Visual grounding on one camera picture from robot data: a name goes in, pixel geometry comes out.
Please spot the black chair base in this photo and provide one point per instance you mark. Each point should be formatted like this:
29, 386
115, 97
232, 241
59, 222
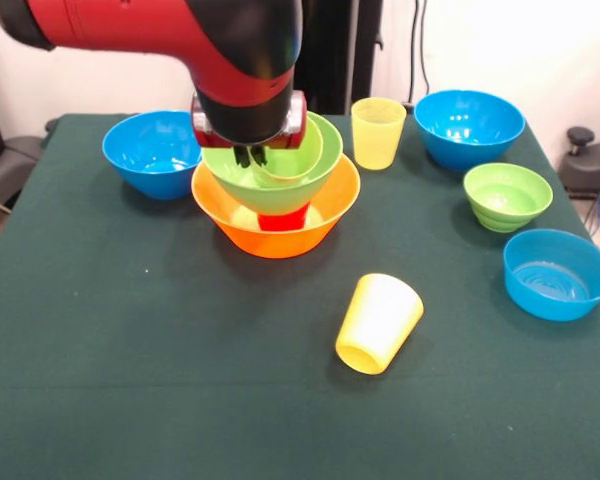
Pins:
10, 165

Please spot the large blue bowl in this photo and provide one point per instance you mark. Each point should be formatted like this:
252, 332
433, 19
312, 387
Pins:
470, 135
150, 155

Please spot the dark green table cloth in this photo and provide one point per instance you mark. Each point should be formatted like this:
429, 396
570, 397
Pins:
280, 425

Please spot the small green bowl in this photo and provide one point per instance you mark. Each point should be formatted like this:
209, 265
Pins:
507, 205

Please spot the large green bowl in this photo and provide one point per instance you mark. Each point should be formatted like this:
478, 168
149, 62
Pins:
280, 197

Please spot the green cup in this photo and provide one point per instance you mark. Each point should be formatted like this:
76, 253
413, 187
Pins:
300, 160

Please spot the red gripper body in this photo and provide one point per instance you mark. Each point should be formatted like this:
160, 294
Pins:
295, 140

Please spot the large orange bowl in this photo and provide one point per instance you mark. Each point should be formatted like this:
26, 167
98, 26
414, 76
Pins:
280, 245

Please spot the pale translucent yellow cup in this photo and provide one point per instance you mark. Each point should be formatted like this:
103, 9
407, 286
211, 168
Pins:
377, 140

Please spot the black knobbed equipment base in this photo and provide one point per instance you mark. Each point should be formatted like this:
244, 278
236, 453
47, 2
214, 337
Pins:
590, 165

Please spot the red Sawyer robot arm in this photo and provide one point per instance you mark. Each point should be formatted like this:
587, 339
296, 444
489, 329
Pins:
230, 50

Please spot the red cup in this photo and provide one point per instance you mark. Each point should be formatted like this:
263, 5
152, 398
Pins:
285, 222

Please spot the small blue bowl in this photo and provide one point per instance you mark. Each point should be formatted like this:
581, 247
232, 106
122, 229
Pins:
555, 285

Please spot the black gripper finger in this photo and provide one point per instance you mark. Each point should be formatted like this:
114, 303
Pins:
241, 157
259, 156

